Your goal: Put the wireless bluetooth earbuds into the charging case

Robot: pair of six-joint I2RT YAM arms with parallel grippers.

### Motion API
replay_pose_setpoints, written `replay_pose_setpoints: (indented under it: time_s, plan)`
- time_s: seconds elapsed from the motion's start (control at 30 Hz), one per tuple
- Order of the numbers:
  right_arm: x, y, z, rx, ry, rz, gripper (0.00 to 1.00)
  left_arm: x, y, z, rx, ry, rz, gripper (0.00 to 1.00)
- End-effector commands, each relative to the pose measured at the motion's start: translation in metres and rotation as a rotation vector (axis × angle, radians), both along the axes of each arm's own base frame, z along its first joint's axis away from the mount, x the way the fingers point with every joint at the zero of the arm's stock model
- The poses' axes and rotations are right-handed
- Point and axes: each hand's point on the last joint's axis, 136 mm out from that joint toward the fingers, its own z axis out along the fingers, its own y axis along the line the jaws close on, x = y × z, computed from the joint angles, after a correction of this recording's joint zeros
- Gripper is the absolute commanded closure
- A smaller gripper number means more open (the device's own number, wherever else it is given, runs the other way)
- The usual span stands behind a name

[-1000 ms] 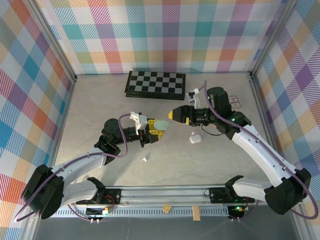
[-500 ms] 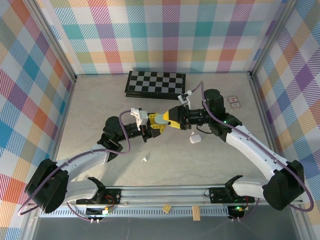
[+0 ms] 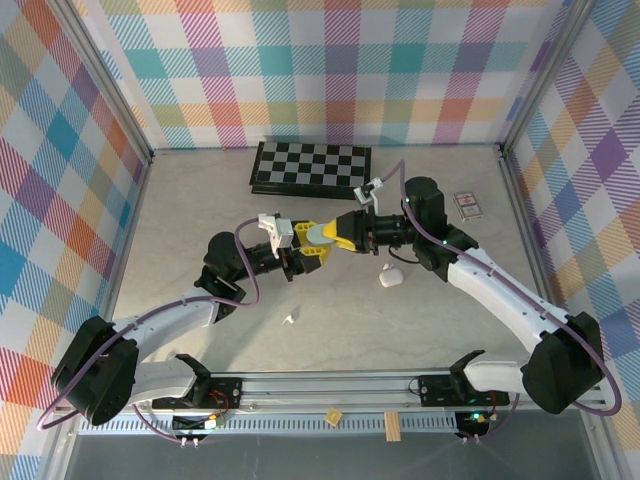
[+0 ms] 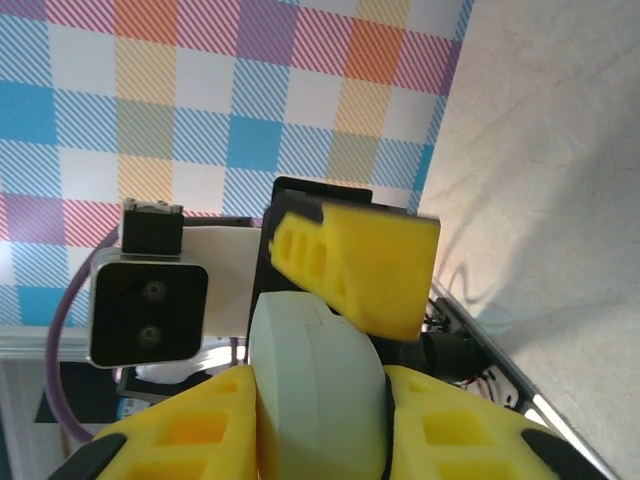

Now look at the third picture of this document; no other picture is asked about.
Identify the mint green earbud case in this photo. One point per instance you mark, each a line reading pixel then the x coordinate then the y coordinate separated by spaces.
pixel 316 234

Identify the white earbud charging case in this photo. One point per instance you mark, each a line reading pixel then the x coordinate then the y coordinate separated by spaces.
pixel 390 280

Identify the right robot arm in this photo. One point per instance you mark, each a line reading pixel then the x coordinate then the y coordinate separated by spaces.
pixel 515 310

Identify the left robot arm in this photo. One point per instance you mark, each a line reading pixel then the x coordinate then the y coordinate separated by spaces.
pixel 165 317

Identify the playing card box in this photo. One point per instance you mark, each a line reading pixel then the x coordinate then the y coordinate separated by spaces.
pixel 469 207

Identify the white stemmed earbud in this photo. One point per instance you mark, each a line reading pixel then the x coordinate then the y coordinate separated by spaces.
pixel 288 319
pixel 385 266

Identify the black and white chessboard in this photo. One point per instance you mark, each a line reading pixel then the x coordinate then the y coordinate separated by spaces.
pixel 310 170

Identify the small yellow square part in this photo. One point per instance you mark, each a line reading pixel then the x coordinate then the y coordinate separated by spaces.
pixel 333 417

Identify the left controller board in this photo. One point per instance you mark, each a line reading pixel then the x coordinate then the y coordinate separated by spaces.
pixel 197 424

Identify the controller board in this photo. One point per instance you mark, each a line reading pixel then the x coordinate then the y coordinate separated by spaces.
pixel 197 424
pixel 472 422

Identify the small wooden block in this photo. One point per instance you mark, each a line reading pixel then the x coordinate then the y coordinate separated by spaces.
pixel 393 426

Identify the right controller board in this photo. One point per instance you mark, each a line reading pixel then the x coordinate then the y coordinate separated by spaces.
pixel 472 422

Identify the aluminium side rail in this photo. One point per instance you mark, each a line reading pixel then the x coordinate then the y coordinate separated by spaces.
pixel 520 200
pixel 131 215

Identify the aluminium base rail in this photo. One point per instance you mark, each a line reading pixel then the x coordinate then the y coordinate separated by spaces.
pixel 325 390

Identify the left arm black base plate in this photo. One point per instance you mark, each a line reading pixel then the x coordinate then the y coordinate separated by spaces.
pixel 227 392

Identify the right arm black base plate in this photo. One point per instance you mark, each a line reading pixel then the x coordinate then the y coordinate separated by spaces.
pixel 435 390

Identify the aluminium frame post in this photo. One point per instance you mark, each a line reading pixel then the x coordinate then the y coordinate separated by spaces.
pixel 114 85
pixel 545 75

